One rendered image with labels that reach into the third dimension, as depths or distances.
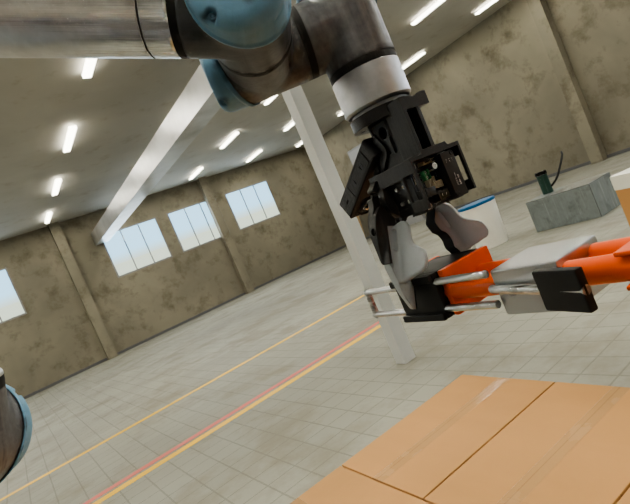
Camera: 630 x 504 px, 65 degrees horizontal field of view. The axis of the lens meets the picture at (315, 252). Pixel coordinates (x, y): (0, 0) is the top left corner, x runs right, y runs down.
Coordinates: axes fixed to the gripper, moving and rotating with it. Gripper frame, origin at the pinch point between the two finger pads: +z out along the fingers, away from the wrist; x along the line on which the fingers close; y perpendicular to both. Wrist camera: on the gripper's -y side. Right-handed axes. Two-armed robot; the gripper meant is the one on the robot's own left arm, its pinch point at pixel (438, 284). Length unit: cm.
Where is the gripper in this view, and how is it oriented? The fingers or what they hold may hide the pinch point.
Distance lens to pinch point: 57.8
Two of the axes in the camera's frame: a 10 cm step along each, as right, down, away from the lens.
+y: 4.6, -1.5, -8.8
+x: 8.0, -3.6, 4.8
